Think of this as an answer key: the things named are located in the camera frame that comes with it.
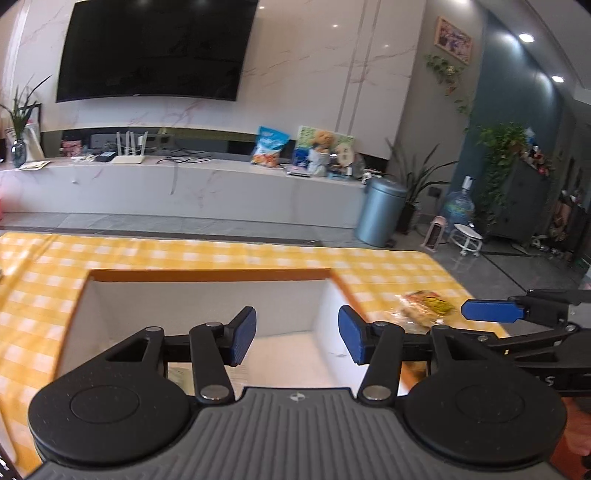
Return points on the round ceiling light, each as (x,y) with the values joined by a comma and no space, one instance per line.
(557,78)
(526,38)

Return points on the round paper fan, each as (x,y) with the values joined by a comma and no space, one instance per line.
(344,156)

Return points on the hanging ivy vine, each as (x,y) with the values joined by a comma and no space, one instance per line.
(448,74)

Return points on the beige paper booklet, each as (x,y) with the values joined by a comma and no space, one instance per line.
(34,165)

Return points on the white rolling stool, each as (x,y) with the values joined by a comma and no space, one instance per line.
(467,235)

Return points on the black wall television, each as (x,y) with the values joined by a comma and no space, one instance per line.
(157,46)

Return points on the small black device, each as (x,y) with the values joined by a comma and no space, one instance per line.
(106,156)

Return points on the white router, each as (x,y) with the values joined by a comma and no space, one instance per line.
(129,154)

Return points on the potted long-leaf plant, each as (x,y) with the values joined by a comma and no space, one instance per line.
(418,184)

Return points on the leafy trailing plant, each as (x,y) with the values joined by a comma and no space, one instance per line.
(501,147)

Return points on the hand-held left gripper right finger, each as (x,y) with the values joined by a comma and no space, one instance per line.
(353,334)

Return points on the dark grey cabinet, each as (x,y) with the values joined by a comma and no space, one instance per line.
(524,203)

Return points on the blue water jug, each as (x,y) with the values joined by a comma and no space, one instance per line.
(457,210)

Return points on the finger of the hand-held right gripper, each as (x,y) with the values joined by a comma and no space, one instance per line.
(491,310)
(531,340)

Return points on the pink box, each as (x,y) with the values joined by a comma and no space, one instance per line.
(71,147)

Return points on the brown teddy bear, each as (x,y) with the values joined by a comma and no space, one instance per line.
(321,150)

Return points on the blue snack bag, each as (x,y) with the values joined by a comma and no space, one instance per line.
(271,145)

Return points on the clear bread packet yellow label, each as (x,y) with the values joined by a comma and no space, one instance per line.
(422,307)

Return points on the white marble television console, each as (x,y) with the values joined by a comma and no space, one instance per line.
(207,189)

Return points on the framed wall picture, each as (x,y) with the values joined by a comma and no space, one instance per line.
(454,39)

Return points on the grey pedal trash can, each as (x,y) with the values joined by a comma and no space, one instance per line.
(381,212)

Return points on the teddy bear in basket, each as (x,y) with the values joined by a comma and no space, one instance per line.
(344,137)

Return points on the blue white box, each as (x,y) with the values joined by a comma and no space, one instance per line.
(301,158)

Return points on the yellow checkered tablecloth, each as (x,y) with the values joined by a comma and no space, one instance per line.
(138,254)

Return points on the pink space heater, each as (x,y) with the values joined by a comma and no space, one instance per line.
(436,234)

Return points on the green plant in glass vase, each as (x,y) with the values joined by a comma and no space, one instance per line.
(19,124)

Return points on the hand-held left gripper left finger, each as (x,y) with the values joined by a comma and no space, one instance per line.
(242,334)

